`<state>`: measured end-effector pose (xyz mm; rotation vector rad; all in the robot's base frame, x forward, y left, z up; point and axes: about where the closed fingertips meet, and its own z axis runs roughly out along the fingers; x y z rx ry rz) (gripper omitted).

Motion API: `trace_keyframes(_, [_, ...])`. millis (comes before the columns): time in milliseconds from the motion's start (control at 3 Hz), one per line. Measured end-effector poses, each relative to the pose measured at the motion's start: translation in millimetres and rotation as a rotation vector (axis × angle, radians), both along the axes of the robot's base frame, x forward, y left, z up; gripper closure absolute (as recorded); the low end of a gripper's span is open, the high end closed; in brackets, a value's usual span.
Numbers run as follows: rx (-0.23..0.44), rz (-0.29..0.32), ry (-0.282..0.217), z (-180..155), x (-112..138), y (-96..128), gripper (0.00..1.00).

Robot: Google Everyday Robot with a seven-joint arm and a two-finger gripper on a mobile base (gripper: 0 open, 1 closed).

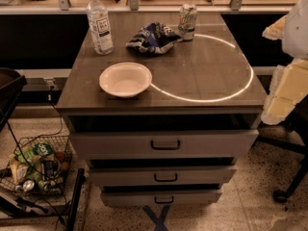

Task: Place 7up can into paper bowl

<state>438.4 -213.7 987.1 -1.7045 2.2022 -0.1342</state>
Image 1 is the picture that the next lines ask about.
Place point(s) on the black stand leg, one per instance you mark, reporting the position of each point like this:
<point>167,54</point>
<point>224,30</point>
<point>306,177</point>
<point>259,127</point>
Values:
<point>75,200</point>

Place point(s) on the green snack bag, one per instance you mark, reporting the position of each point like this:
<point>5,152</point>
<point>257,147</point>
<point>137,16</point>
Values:
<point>33,158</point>

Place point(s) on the blue tape cross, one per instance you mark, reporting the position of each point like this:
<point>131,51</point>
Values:
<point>159,220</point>

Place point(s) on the top grey drawer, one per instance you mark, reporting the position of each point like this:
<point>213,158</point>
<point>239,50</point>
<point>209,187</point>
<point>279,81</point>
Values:
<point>162,145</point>

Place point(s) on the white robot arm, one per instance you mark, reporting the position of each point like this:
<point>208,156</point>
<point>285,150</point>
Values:
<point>295,33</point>

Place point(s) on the wire basket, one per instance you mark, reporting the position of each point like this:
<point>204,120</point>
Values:
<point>54,174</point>

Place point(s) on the grey drawer cabinet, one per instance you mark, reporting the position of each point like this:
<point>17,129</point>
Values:
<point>205,84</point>

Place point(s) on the bottom grey drawer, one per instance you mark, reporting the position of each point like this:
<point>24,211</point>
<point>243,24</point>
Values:
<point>117,199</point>

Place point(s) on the black bin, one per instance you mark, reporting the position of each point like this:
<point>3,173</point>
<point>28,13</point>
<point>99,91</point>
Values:
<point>11,85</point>

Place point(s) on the grey drawer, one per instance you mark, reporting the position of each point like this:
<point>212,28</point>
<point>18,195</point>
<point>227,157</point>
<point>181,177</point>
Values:
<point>117,199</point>
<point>159,176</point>
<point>162,145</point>

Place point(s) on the crumpled blue chip bag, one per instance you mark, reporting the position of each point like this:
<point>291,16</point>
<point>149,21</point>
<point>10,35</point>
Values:
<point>155,38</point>

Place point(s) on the middle grey drawer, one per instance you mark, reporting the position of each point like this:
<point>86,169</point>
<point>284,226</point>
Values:
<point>159,176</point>

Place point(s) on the silver can in basket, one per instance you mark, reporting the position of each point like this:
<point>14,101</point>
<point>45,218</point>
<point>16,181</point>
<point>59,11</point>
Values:
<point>28,185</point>

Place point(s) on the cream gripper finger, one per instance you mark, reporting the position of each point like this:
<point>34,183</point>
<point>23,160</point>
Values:
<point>288,86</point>
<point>275,30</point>

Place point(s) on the clear plastic water bottle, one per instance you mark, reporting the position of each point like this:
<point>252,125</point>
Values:
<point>100,27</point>

